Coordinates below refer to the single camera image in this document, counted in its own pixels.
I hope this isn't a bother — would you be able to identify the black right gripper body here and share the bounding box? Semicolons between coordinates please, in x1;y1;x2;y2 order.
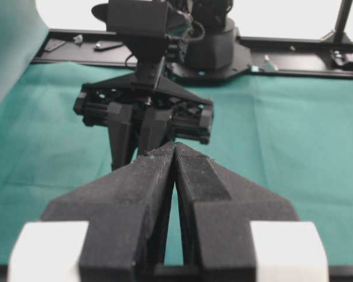
73;58;214;144

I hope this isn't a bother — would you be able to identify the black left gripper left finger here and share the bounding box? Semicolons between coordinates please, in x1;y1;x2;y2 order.
41;142;175;281

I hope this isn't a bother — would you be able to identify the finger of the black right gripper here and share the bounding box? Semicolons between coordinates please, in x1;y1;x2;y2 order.
138;108;172;155
107;102;134;170

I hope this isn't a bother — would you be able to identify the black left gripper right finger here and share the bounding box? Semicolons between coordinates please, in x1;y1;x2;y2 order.
175;143;299;281

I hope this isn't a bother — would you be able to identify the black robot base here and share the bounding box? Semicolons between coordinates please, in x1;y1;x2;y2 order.
168;26;252;84

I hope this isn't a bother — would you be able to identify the green cloth mat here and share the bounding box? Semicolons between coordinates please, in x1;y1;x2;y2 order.
0;1;353;265

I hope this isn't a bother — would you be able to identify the black camera box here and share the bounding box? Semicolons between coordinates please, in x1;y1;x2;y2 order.
91;0;194;62

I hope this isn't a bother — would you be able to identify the black table frame rail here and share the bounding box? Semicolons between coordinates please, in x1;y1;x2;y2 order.
32;29;353;84

